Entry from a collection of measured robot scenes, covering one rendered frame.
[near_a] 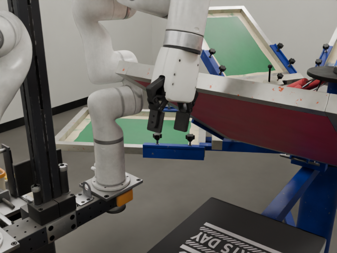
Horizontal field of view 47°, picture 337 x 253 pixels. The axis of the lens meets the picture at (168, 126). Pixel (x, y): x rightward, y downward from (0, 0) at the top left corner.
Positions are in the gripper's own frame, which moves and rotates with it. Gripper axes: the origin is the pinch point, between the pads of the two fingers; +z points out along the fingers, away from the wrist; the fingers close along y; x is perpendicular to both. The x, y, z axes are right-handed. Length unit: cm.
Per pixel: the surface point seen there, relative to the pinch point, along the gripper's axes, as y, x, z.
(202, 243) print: -47, -10, 42
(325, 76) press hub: -134, -4, -23
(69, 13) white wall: -291, -380, -72
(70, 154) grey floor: -218, -262, 89
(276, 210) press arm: -84, 1, 34
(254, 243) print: -57, 4, 39
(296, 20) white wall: -462, -131, -115
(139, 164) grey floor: -242, -187, 81
